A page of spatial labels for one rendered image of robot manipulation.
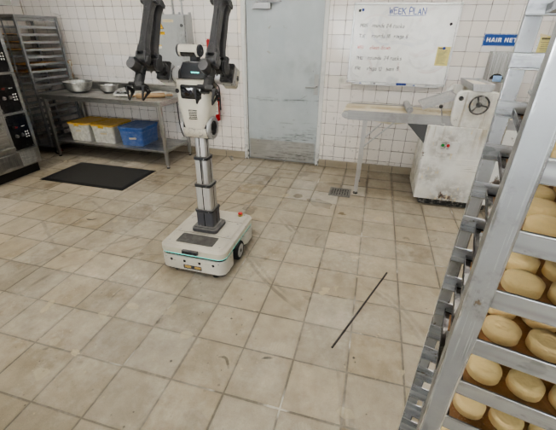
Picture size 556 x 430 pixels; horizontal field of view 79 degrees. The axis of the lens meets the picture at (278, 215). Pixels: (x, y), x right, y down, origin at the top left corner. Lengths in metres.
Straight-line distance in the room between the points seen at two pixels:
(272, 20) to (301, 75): 0.73
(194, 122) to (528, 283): 2.14
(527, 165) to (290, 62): 4.44
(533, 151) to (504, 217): 0.08
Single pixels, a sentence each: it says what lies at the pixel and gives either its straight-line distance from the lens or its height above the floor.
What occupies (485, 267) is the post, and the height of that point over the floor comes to 1.38.
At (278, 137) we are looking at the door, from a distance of 4.97.
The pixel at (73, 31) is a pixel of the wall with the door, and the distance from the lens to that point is 6.32.
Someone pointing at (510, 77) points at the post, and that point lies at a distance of 0.87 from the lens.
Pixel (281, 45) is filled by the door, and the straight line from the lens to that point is 4.80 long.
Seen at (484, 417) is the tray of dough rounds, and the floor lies 1.04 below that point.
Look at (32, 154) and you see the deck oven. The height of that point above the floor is 0.23.
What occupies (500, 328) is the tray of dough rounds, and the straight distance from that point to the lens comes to 0.64.
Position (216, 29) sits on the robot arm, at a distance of 2.20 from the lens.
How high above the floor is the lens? 1.63
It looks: 28 degrees down
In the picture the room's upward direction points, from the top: 1 degrees clockwise
